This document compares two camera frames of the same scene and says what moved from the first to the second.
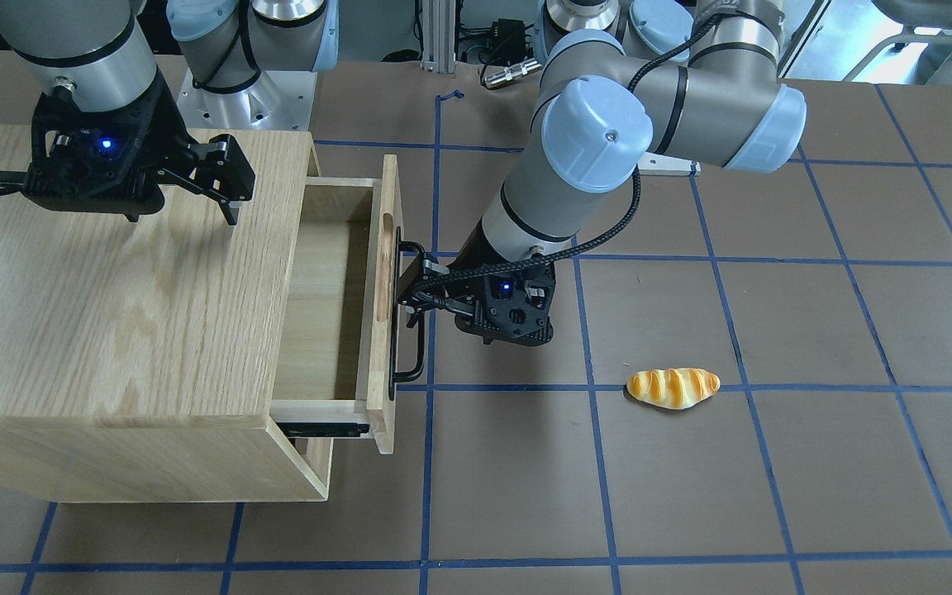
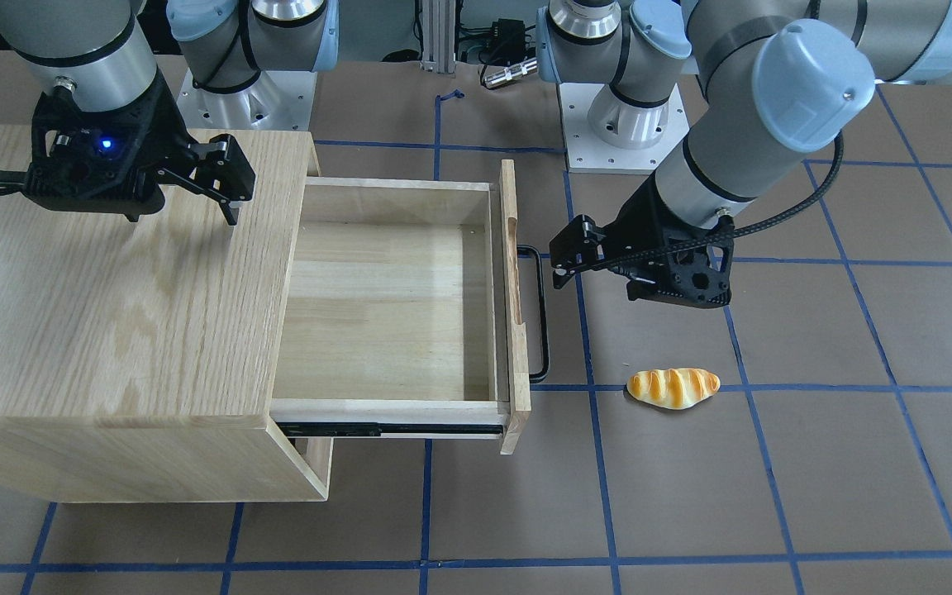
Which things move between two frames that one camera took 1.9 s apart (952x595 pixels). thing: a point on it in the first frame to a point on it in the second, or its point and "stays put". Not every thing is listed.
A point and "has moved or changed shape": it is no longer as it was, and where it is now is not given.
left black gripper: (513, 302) to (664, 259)
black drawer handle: (396, 246) to (543, 373)
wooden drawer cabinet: (93, 358) stays put
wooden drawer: (332, 364) has moved or changed shape
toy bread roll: (672, 388) stays put
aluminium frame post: (439, 35) stays put
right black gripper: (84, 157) stays put
